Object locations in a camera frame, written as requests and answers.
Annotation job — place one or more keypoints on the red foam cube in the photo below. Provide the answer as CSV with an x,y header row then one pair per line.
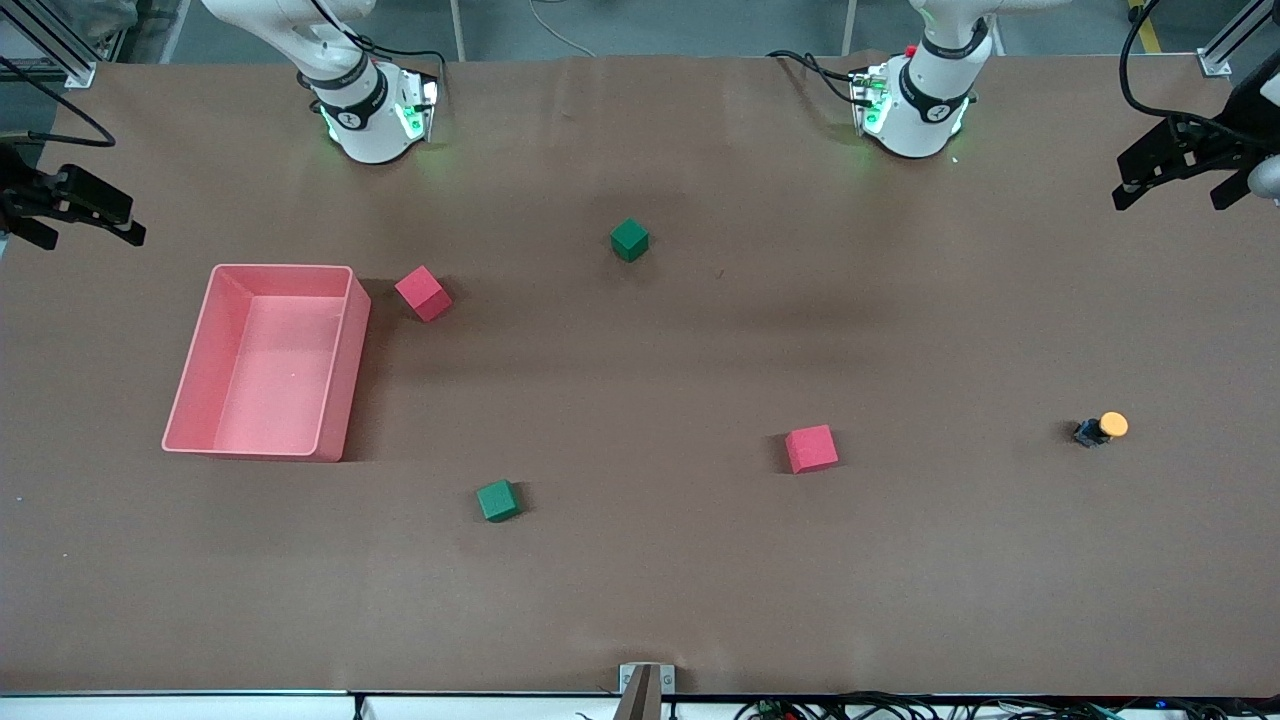
x,y
811,449
422,295

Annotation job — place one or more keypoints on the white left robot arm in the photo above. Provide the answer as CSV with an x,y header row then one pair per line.
x,y
925,115

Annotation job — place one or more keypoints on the pink plastic tray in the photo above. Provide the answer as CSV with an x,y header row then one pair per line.
x,y
270,400

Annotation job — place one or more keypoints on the aluminium frame profile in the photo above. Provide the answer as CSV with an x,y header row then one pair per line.
x,y
1230,45
60,55

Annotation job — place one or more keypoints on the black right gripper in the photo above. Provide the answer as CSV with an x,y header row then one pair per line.
x,y
22,195

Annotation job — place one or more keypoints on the brown camera pole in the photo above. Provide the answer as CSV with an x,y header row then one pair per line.
x,y
640,700

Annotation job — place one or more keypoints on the brown table mat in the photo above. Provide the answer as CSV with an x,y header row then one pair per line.
x,y
640,580

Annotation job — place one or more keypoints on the green foam cube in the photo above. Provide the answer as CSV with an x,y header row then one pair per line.
x,y
497,501
629,240

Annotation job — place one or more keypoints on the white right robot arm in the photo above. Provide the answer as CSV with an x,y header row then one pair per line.
x,y
365,120

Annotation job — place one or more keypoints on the orange push button black body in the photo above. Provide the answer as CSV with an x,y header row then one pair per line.
x,y
1112,425

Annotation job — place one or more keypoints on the grey metal bracket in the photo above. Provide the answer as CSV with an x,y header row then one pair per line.
x,y
668,678

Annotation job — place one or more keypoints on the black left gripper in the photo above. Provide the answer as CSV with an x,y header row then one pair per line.
x,y
1222,141

